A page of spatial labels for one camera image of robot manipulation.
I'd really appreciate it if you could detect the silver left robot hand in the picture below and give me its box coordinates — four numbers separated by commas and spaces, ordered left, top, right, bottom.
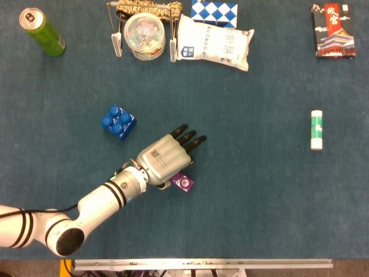
135, 123, 208, 190

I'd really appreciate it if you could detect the small purple block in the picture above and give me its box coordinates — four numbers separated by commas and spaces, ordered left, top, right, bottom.
169, 172, 194, 194

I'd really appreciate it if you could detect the blue toy brick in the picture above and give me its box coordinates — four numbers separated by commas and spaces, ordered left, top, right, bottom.
100, 103, 138, 141

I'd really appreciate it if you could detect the blue felt table cloth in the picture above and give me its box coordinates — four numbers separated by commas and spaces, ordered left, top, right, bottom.
0, 0, 369, 260

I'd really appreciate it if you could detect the clear tub of binder clips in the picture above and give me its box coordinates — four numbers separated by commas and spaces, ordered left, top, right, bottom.
123, 12, 167, 61

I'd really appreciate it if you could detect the white plastic bag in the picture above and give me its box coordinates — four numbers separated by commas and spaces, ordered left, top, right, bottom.
175, 14, 255, 73

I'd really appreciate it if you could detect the blue white checkered puzzle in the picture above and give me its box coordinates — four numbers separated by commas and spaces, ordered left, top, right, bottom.
191, 0, 239, 29

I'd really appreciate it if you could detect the green white glue stick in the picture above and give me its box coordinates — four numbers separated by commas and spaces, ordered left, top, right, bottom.
310, 110, 323, 151

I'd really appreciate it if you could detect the green drink can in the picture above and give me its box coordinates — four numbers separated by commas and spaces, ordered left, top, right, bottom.
18, 7, 66, 57

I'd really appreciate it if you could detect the black red printed box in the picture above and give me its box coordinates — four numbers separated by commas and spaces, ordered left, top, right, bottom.
310, 2, 357, 59

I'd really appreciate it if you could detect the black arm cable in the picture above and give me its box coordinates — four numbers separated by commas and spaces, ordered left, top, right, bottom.
0, 203, 79, 219

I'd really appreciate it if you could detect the aluminium rail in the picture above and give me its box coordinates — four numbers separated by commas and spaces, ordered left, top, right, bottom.
71, 259, 334, 271

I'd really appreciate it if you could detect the metal wire stand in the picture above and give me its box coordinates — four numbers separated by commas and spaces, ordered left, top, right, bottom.
106, 1, 179, 63

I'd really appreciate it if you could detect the yellow frame piece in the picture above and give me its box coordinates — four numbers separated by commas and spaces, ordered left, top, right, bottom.
59, 259, 73, 277

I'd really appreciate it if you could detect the camouflage rope bundle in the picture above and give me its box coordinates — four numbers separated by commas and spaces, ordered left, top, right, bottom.
115, 0, 183, 20

